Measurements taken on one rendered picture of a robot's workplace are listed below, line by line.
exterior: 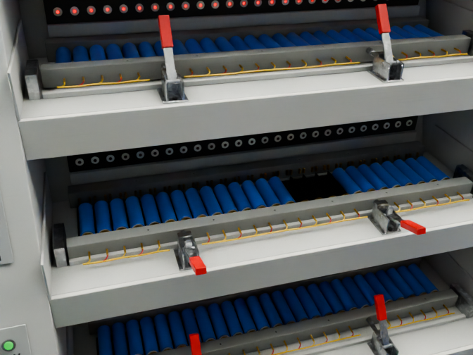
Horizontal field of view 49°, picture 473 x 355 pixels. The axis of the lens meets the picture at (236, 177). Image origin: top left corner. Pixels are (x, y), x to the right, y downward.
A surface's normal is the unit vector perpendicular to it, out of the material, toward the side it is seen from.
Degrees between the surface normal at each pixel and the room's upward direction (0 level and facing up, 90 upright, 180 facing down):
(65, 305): 108
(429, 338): 18
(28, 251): 90
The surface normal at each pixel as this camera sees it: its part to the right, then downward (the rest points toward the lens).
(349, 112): 0.29, 0.51
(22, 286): 0.28, 0.23
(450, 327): 0.03, -0.85
